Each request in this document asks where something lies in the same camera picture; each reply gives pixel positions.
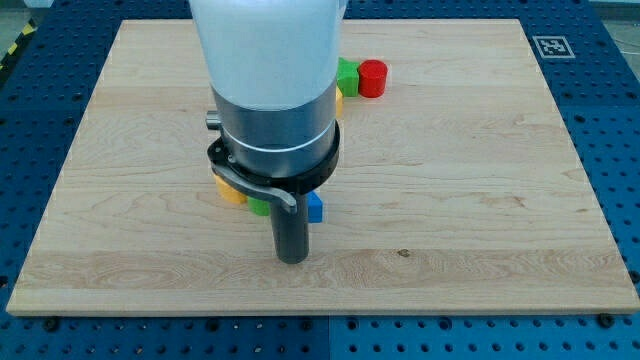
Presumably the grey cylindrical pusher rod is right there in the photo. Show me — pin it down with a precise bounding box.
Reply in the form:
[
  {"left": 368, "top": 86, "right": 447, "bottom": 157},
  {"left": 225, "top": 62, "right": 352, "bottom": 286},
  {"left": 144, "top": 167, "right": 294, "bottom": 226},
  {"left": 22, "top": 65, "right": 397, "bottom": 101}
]
[{"left": 270, "top": 194, "right": 309, "bottom": 264}]

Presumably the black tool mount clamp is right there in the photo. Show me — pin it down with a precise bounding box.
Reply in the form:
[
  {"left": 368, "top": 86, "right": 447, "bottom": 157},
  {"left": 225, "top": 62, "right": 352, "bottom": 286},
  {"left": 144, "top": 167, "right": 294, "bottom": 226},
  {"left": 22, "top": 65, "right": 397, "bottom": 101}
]
[{"left": 207, "top": 122, "right": 340, "bottom": 214}]

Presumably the blue triangle block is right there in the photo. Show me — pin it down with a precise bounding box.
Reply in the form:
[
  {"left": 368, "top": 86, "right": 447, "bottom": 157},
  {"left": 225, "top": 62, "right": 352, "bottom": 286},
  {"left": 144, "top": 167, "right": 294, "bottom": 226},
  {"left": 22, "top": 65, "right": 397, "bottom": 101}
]
[{"left": 307, "top": 191, "right": 324, "bottom": 223}]

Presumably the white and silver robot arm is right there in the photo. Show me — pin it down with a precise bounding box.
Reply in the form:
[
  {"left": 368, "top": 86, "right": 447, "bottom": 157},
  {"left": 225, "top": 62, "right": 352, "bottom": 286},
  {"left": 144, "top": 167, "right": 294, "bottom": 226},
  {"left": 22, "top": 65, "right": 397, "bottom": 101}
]
[{"left": 189, "top": 0, "right": 346, "bottom": 264}]

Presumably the yellow hexagon block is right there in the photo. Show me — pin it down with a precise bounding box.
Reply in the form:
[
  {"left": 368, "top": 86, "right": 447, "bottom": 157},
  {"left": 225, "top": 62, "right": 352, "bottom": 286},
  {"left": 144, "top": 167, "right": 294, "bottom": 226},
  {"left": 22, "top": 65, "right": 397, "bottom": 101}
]
[{"left": 335, "top": 87, "right": 344, "bottom": 119}]

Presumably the green block under clamp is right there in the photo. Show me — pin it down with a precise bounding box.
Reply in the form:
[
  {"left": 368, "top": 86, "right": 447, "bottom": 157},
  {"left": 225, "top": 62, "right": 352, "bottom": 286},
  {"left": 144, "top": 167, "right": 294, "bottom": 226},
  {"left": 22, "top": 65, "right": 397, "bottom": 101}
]
[{"left": 247, "top": 197, "right": 270, "bottom": 216}]

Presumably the yellow block near clamp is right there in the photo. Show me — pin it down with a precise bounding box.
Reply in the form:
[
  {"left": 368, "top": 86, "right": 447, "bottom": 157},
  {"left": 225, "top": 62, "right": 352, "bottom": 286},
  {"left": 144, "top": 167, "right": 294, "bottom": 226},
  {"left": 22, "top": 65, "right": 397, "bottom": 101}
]
[{"left": 213, "top": 174, "right": 247, "bottom": 204}]

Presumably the green star block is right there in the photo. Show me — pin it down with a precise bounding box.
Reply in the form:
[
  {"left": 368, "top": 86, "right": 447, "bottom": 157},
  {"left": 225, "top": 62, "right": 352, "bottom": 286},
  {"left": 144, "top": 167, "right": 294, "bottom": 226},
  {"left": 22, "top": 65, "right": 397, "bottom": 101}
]
[{"left": 337, "top": 57, "right": 360, "bottom": 97}]

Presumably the red cylinder block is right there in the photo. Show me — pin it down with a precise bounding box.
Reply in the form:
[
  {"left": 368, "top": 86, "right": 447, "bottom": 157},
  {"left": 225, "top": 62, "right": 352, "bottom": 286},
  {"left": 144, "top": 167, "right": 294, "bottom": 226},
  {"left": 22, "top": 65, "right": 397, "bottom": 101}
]
[{"left": 358, "top": 59, "right": 388, "bottom": 98}]

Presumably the wooden board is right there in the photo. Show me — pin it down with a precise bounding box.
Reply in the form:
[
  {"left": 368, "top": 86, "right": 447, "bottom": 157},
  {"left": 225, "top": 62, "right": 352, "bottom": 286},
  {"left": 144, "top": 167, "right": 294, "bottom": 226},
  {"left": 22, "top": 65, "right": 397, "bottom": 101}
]
[{"left": 7, "top": 19, "right": 639, "bottom": 317}]

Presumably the fiducial marker tag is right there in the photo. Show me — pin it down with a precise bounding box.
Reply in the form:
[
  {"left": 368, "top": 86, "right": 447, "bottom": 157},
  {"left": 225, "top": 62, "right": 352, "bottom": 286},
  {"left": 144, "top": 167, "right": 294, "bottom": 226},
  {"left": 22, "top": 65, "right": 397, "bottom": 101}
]
[{"left": 533, "top": 35, "right": 575, "bottom": 59}]

